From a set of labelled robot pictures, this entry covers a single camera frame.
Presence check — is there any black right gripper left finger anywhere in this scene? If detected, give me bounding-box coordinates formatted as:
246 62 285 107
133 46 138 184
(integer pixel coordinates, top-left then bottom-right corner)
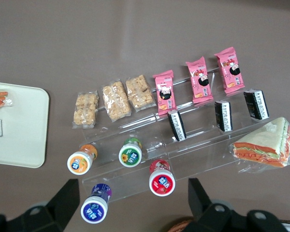
0 178 80 232

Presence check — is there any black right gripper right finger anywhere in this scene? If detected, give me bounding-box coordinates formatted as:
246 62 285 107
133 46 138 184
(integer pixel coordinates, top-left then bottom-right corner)
183 178 288 232

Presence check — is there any purple gum bottle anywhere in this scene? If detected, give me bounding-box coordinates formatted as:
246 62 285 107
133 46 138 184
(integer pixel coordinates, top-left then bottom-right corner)
80 183 113 225

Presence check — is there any red gum bottle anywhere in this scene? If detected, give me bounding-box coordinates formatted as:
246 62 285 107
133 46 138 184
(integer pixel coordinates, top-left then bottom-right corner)
148 159 176 197

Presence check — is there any orange gum bottle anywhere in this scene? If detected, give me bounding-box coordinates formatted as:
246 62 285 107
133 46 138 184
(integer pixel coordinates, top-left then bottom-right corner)
67 144 98 175

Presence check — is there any cream plastic tray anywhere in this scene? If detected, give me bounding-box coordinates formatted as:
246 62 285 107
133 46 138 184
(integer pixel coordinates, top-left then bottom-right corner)
0 81 50 169

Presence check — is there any green gum bottle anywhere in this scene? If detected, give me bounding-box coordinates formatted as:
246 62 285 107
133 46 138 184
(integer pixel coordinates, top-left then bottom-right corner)
118 137 143 168

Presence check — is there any woven wicker basket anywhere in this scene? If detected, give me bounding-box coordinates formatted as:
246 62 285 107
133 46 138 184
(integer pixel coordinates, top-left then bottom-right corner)
168 217 194 232

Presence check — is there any clear acrylic stepped display stand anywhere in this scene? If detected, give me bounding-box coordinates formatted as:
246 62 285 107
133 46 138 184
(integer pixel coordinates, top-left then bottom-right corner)
79 66 271 203

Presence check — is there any large wrapped triangle sandwich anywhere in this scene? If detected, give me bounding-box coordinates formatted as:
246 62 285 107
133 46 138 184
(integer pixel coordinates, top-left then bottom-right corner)
229 116 290 174

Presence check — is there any peanut crisp snack packet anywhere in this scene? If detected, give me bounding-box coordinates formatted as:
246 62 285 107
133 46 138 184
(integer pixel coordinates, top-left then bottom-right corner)
72 90 100 129
101 78 132 122
125 74 157 113

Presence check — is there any pink cartoon snack packet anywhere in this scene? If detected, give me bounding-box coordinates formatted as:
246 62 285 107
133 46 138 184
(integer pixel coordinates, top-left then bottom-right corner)
214 46 246 95
152 70 177 116
185 56 214 104

